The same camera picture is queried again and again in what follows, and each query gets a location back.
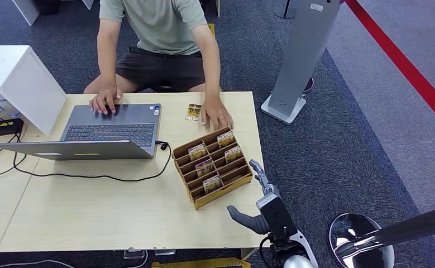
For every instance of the chrome stanchion post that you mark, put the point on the chrome stanchion post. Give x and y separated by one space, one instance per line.
361 240

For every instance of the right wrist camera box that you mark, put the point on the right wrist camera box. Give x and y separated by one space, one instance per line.
276 218

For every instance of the yellow floor tape strip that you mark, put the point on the yellow floor tape strip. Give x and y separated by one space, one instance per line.
202 263

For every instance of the person's right forearm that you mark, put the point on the person's right forearm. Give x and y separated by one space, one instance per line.
107 59

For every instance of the wooden card holder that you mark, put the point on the wooden card holder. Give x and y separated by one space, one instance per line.
213 185

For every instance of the yellow printed card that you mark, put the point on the yellow printed card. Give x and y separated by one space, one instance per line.
212 184
233 154
225 139
193 111
205 167
197 151

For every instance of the light wooden desk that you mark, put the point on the light wooden desk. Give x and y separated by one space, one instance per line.
102 211

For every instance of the white box cabinet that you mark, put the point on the white box cabinet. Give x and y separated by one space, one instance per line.
21 81

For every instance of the grey standing kiosk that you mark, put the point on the grey standing kiosk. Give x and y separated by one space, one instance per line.
302 55

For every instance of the grey laptop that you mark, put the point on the grey laptop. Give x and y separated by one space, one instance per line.
102 129

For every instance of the person's left forearm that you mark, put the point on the person's left forearm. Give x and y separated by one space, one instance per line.
209 68

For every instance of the round grey stand base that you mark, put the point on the round grey stand base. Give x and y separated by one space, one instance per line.
286 10

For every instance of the white furniture panel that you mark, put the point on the white furniture panel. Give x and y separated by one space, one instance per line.
26 9

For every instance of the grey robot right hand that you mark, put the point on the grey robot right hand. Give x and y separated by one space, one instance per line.
248 222

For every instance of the person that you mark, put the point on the person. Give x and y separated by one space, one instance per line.
158 33

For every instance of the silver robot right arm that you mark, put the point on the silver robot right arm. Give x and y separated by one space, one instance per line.
295 255

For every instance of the person's left hand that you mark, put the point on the person's left hand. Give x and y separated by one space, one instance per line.
215 113

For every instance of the clear plastic clip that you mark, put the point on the clear plastic clip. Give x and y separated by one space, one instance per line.
134 254
164 252

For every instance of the person's right hand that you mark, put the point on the person's right hand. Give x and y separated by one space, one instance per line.
104 100

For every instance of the black power adapter yellow label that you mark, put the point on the black power adapter yellow label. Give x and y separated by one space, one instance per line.
2 127

